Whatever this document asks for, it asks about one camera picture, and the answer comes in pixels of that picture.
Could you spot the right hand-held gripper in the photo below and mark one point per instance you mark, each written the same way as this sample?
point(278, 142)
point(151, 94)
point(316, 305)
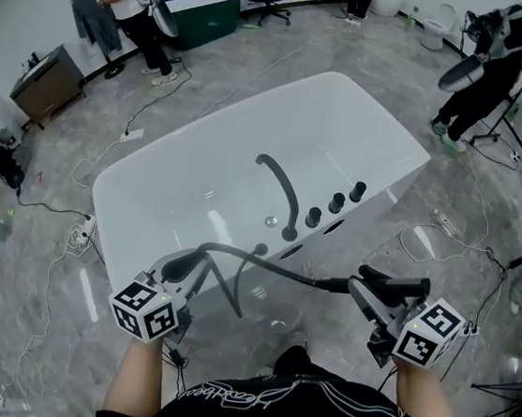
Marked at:
point(429, 337)

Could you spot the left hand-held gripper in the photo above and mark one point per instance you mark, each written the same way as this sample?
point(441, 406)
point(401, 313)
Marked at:
point(144, 311)

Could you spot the person's left forearm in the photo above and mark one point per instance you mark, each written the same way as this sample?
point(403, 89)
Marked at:
point(136, 376)

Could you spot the person's right forearm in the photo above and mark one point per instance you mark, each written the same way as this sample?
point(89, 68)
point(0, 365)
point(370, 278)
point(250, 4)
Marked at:
point(422, 397)

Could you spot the white bathtub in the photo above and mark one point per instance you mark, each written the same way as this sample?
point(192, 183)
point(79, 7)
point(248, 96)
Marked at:
point(199, 171)

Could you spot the dark green bathtub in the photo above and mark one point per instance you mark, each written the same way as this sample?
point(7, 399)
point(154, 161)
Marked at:
point(209, 17)

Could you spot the black power adapter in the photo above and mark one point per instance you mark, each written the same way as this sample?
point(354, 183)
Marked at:
point(175, 357)

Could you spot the white power strip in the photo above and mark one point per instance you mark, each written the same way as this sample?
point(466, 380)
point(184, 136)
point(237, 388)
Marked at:
point(514, 155)
point(132, 135)
point(87, 229)
point(472, 329)

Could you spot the chrome tub drain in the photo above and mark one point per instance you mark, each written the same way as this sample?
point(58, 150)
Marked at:
point(270, 221)

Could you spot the black tub knob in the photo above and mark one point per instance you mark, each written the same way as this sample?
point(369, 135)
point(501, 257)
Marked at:
point(358, 192)
point(313, 217)
point(336, 202)

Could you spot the black curved tub faucet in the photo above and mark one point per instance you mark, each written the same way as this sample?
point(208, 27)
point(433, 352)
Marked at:
point(290, 216)

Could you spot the black clothes stand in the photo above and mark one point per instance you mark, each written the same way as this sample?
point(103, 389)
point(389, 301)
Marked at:
point(113, 74)

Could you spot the brown wooden vanity cabinet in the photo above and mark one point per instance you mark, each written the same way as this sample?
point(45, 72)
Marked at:
point(48, 92)

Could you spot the grey oval lid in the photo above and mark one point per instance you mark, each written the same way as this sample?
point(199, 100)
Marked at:
point(461, 74)
point(165, 17)

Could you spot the grey hanging robe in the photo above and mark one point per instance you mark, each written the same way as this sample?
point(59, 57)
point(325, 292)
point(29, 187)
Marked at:
point(95, 22)

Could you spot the white toilet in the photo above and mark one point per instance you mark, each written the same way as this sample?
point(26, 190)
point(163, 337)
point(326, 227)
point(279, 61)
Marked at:
point(436, 26)

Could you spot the green bottle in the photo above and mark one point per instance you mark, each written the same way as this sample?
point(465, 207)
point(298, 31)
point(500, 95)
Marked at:
point(410, 19)

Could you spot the white round pedestal basin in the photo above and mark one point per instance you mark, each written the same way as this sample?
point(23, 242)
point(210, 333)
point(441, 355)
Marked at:
point(385, 1)

